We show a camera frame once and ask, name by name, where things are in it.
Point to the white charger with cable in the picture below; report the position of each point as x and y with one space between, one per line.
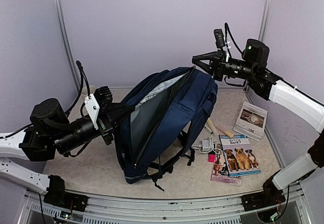
208 146

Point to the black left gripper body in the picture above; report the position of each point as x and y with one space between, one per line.
105 129

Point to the aluminium corner post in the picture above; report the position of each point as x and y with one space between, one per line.
66 43
264 20

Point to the white grey book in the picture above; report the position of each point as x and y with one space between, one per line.
251 121

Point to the pink small cap object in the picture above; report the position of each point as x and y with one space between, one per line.
211 158

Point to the metal front rail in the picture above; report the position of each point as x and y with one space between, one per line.
106 209

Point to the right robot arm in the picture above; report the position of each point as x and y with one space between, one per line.
271 87

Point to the pink cover book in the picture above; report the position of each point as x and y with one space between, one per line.
220 172

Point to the left aluminium corner post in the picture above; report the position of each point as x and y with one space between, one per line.
66 43

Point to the pink highlighter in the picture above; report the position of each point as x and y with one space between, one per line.
222 129

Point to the right aluminium corner post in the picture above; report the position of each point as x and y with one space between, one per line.
264 20

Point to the dog cover book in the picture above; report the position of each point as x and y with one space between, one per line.
239 156

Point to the navy blue backpack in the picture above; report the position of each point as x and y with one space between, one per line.
168 112

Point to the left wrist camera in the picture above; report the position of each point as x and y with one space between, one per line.
97 103

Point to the green capped white marker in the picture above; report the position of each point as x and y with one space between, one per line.
209 131

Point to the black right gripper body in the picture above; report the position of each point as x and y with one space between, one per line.
220 70

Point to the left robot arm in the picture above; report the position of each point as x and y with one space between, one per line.
51 132

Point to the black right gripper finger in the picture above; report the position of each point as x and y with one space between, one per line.
205 67
211 56

